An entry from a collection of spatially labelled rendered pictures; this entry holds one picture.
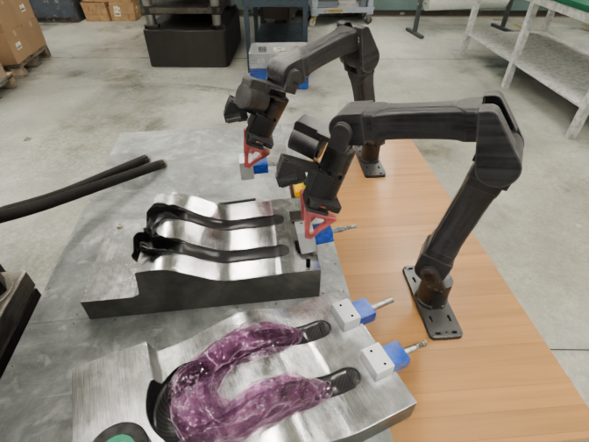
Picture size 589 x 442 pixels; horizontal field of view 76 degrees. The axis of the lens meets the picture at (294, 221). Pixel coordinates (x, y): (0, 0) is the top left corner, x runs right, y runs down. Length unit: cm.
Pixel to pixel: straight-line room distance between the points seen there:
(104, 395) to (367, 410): 41
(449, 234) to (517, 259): 165
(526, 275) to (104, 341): 199
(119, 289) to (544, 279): 203
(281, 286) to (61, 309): 49
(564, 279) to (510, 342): 151
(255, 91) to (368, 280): 51
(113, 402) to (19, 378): 29
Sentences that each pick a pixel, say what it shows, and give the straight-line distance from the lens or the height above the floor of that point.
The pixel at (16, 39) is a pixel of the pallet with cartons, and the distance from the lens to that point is 546.
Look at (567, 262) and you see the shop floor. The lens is 252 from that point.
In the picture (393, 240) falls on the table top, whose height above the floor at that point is 80.
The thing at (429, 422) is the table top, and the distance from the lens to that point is 77.
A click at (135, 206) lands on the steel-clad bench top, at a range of 121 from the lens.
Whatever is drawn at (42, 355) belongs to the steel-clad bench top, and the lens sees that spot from 93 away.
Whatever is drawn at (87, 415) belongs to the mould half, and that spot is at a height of 91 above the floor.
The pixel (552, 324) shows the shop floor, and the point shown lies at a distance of 216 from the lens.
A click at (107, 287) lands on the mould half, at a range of 90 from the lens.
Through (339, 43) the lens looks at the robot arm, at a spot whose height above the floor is 122.
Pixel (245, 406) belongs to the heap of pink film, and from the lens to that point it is 64.
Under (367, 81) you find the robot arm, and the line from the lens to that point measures 114.
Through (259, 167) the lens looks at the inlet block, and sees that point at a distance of 103.
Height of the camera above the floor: 148
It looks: 40 degrees down
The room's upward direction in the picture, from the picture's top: straight up
